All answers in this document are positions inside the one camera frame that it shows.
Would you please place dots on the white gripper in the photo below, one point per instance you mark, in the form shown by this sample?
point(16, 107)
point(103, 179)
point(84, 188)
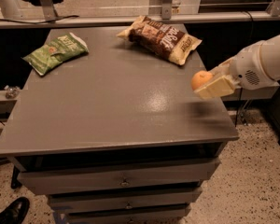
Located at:
point(247, 66)

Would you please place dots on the orange fruit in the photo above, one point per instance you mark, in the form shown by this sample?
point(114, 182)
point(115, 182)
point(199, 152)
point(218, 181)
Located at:
point(200, 78)

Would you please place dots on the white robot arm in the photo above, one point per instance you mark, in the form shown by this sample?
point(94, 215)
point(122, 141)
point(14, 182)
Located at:
point(254, 67)

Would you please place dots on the brown chip bag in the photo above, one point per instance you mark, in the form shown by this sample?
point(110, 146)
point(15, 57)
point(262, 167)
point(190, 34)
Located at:
point(164, 40)

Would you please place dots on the green kettle chip bag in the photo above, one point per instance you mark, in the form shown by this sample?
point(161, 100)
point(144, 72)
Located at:
point(56, 52)

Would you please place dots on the grey drawer cabinet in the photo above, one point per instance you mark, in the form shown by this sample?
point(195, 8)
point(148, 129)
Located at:
point(117, 105)

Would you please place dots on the bottom grey drawer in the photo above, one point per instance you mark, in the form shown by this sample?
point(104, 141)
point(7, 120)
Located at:
point(120, 216)

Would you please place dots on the grey drawer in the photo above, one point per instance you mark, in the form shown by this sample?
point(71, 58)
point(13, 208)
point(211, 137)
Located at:
point(132, 175)
point(126, 200)
point(120, 216)

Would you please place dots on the top grey drawer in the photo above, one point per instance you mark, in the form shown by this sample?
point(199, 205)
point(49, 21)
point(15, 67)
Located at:
point(132, 175)

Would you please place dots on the middle grey drawer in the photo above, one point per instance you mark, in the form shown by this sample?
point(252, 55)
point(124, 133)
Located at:
point(126, 200)

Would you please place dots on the small crumpled foil object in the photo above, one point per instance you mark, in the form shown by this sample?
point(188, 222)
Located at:
point(12, 91)

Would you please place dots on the black shoe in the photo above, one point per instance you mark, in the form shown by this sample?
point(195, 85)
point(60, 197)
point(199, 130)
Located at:
point(16, 212)

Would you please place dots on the grey metal rail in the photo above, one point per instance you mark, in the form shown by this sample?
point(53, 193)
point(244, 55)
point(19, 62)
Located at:
point(73, 21)

